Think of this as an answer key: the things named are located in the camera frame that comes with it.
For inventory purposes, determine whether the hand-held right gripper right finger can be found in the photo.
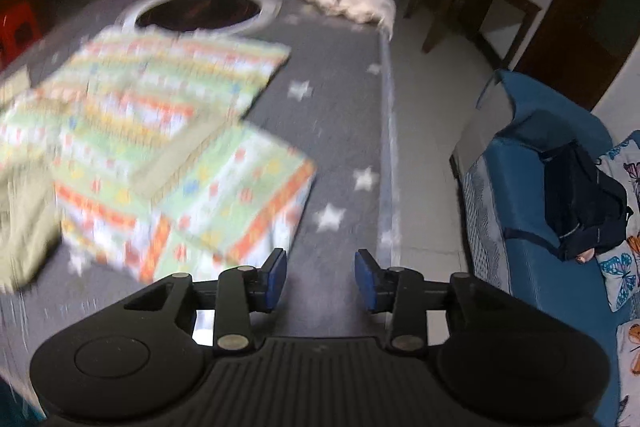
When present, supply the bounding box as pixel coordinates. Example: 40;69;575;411
354;249;506;353

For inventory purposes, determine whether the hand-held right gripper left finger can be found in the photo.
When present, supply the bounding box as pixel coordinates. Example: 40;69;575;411
122;248;288;355

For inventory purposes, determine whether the colourful patterned children's shirt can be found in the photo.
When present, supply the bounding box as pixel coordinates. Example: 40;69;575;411
0;27;318;293

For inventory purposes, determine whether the grey star-print table cover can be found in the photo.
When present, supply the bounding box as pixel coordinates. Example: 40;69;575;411
0;0;403;413

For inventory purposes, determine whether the blue sofa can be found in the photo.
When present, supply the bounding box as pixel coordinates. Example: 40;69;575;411
450;69;640;427

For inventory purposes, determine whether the black bag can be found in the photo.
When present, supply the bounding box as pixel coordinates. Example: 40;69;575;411
542;142;633;263

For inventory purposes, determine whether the butterfly-print pillow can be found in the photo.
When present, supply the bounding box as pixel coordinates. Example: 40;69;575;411
614;309;640;427
595;132;640;313

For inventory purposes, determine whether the round black induction hob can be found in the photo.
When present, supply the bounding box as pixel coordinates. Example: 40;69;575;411
120;0;282;38

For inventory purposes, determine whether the wooden door with glass pane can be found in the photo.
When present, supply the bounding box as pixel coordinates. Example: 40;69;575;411
515;0;640;108

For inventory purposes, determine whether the red plastic stool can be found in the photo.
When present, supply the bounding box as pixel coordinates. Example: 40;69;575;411
0;3;43;62

